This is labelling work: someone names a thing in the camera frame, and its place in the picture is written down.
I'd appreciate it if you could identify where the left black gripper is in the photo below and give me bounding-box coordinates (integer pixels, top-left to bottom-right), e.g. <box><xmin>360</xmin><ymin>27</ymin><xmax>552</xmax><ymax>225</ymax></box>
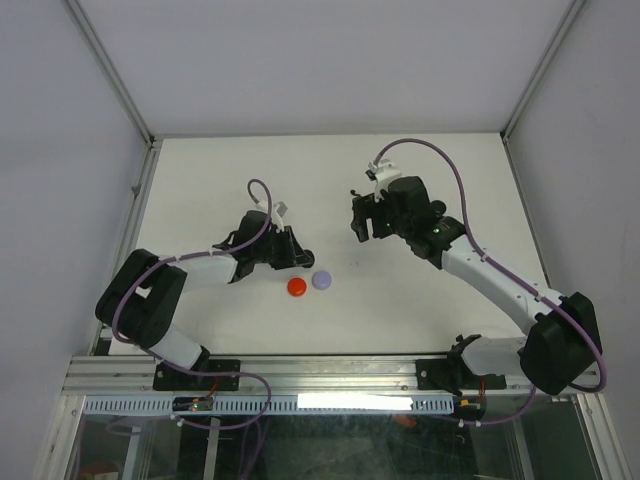
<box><xmin>253</xmin><ymin>226</ymin><xmax>311</xmax><ymax>270</ymax></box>

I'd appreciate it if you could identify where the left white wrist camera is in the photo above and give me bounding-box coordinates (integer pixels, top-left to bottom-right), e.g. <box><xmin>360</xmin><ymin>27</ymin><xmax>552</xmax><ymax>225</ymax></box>
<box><xmin>256</xmin><ymin>200</ymin><xmax>288</xmax><ymax>231</ymax></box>

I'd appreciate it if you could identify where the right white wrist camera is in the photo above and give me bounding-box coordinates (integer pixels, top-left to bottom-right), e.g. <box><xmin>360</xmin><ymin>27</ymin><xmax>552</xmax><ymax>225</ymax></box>
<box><xmin>365</xmin><ymin>159</ymin><xmax>402</xmax><ymax>201</ymax></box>

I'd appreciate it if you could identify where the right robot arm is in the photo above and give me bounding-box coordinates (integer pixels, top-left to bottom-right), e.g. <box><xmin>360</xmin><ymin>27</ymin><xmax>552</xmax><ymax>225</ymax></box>
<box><xmin>351</xmin><ymin>176</ymin><xmax>602</xmax><ymax>395</ymax></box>

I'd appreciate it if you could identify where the right aluminium frame post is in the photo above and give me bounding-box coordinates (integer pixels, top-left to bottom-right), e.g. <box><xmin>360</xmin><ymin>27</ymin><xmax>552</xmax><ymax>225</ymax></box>
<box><xmin>500</xmin><ymin>0</ymin><xmax>589</xmax><ymax>144</ymax></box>

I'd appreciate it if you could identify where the aluminium mounting rail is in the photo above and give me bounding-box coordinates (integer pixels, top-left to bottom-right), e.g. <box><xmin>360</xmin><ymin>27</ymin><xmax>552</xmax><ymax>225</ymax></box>
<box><xmin>62</xmin><ymin>353</ymin><xmax>601</xmax><ymax>396</ymax></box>

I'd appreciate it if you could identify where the red charging case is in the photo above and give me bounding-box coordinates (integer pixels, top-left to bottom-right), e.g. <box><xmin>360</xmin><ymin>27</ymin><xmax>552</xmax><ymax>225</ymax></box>
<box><xmin>287</xmin><ymin>277</ymin><xmax>308</xmax><ymax>297</ymax></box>

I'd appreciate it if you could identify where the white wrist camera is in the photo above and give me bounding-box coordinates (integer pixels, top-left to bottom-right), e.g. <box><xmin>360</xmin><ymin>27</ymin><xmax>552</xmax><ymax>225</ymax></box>
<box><xmin>365</xmin><ymin>159</ymin><xmax>402</xmax><ymax>201</ymax></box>
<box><xmin>256</xmin><ymin>200</ymin><xmax>288</xmax><ymax>231</ymax></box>

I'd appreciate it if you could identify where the black charging case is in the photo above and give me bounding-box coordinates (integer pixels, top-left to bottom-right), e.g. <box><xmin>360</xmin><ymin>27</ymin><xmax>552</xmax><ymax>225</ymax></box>
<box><xmin>297</xmin><ymin>250</ymin><xmax>315</xmax><ymax>268</ymax></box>
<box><xmin>430</xmin><ymin>200</ymin><xmax>447</xmax><ymax>216</ymax></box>

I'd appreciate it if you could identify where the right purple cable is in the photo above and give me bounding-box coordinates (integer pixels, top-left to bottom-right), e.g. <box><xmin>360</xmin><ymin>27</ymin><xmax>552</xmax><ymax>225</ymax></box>
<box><xmin>374</xmin><ymin>137</ymin><xmax>609</xmax><ymax>429</ymax></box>

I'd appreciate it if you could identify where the slotted cable duct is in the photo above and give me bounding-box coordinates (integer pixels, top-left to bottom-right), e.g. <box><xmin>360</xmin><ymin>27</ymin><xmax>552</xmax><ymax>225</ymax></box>
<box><xmin>84</xmin><ymin>393</ymin><xmax>454</xmax><ymax>416</ymax></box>

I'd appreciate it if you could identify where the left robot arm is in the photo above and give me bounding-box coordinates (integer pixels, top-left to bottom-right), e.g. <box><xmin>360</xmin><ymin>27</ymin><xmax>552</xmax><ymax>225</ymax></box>
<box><xmin>95</xmin><ymin>210</ymin><xmax>315</xmax><ymax>389</ymax></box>

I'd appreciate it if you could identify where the purple charging case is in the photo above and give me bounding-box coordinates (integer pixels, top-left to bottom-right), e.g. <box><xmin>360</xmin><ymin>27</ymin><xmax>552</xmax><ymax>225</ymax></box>
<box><xmin>312</xmin><ymin>270</ymin><xmax>332</xmax><ymax>290</ymax></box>

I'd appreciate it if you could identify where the left aluminium frame post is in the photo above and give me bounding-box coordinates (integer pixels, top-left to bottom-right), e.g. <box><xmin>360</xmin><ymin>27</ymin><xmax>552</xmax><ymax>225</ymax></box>
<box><xmin>62</xmin><ymin>0</ymin><xmax>156</xmax><ymax>149</ymax></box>

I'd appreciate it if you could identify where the aluminium frame post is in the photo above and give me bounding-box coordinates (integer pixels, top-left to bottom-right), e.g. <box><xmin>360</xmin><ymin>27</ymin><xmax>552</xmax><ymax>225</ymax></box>
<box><xmin>62</xmin><ymin>0</ymin><xmax>156</xmax><ymax>149</ymax></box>
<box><xmin>500</xmin><ymin>0</ymin><xmax>589</xmax><ymax>144</ymax></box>

